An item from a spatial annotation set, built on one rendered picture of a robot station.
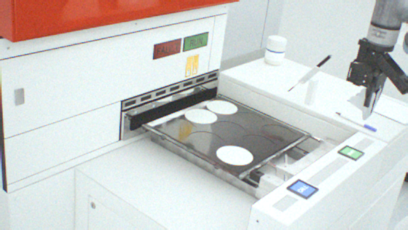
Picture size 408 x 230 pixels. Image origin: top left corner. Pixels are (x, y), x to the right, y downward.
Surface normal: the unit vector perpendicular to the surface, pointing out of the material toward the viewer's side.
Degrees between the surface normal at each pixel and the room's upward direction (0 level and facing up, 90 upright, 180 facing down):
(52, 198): 90
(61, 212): 90
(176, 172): 0
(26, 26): 90
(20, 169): 90
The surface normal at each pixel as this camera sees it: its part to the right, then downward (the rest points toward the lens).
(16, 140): 0.77, 0.37
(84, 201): -0.63, 0.27
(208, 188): 0.12, -0.89
